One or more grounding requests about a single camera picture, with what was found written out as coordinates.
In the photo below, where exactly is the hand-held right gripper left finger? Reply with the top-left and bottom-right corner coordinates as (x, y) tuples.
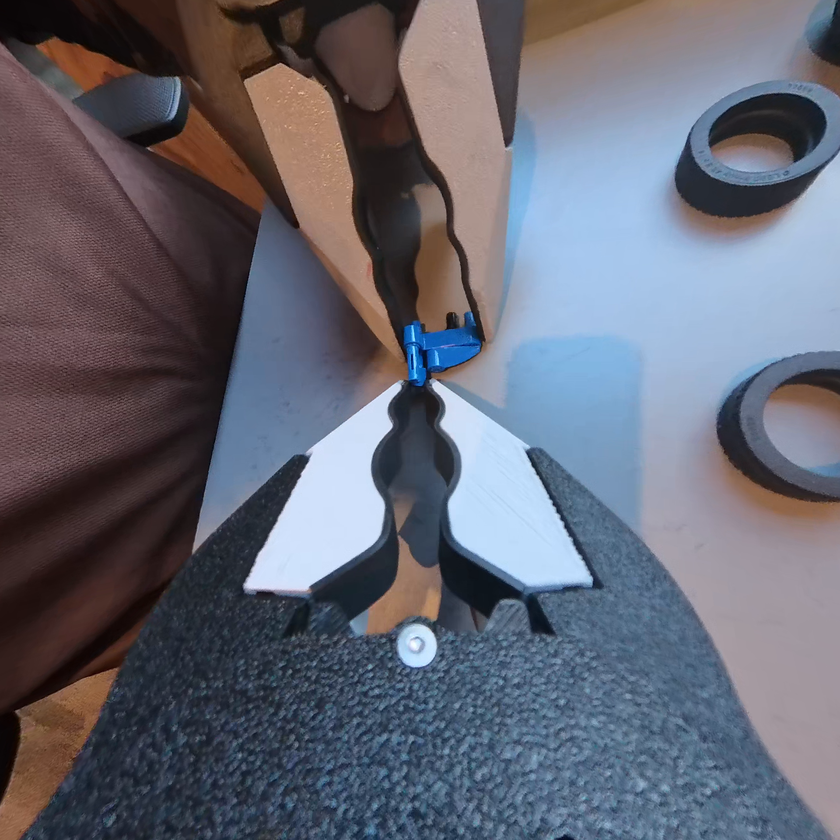
(243, 379), (422, 619)

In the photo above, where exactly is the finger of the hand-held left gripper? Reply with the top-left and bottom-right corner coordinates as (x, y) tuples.
(398, 0), (508, 343)
(245, 61), (408, 361)

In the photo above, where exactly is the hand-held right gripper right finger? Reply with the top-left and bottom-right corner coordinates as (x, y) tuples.
(422, 381), (596, 636)

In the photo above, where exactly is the long blue toy pin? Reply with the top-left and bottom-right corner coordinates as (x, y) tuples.
(402, 320), (429, 387)

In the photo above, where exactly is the blue toy brick connector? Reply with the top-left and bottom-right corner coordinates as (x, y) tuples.
(425, 310), (484, 376)

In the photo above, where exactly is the grey desk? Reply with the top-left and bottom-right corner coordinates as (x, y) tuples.
(193, 0), (840, 840)

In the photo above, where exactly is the grey chair armrest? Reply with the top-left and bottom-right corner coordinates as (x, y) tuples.
(72, 73), (191, 148)

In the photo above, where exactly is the black toy tyre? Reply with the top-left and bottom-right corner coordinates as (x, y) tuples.
(717, 351), (840, 503)
(675, 80), (840, 217)
(806, 0), (840, 67)

